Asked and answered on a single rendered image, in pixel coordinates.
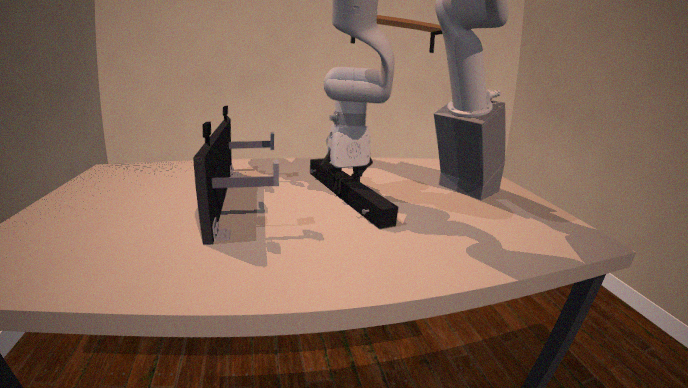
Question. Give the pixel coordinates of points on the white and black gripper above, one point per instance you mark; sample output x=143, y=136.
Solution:
x=350, y=147

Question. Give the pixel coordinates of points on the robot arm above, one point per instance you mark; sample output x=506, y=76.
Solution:
x=358, y=18

